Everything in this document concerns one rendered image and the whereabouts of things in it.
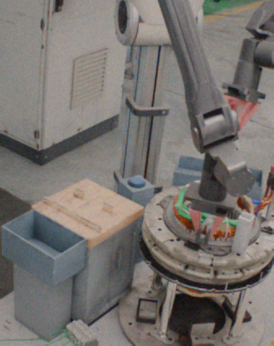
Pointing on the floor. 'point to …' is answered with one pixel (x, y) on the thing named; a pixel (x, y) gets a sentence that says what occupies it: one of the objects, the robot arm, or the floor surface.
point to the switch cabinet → (58, 65)
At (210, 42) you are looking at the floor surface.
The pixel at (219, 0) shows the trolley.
